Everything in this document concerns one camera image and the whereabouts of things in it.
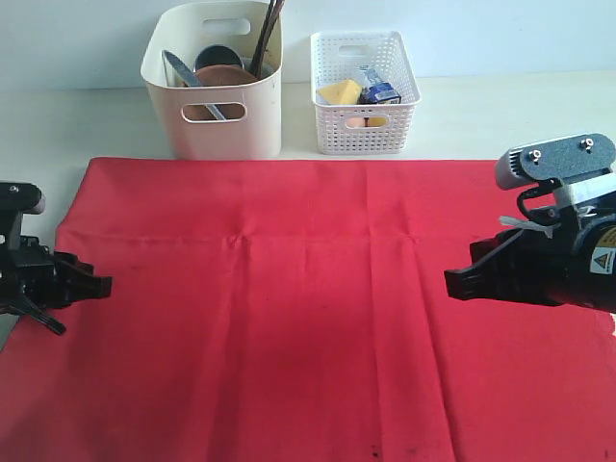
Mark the stainless steel cup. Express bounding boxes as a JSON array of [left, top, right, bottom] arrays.
[[193, 44, 244, 70]]

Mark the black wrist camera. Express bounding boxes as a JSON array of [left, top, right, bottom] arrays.
[[495, 133, 615, 191], [1, 181, 45, 251]]

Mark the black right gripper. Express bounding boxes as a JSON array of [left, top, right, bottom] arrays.
[[443, 163, 616, 312]]

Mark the dark wooden chopstick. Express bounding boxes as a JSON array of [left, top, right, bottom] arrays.
[[252, 0, 288, 78], [248, 0, 284, 80]]

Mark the yellow lemon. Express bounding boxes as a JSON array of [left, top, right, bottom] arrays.
[[366, 116, 389, 128]]

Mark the cream plastic bin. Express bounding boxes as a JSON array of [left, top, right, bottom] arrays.
[[141, 1, 283, 160]]

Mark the red table cloth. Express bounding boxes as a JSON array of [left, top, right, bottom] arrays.
[[1, 158, 615, 461]]

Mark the metal table knife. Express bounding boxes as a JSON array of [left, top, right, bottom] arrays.
[[161, 49, 230, 122]]

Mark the brown egg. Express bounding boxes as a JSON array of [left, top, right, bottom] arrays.
[[346, 117, 367, 129]]

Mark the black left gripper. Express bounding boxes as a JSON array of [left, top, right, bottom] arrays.
[[1, 236, 113, 335]]

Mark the yellow cheese wedge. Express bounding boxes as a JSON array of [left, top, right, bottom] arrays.
[[317, 79, 363, 105]]

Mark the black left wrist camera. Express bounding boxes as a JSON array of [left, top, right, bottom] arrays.
[[1, 181, 45, 251]]

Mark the brown wooden plate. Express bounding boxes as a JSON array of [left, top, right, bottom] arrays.
[[184, 64, 257, 121]]

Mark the white perforated plastic basket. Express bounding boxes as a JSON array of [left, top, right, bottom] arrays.
[[310, 31, 421, 155]]

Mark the blue white milk carton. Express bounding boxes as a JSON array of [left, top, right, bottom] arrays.
[[357, 65, 401, 105]]

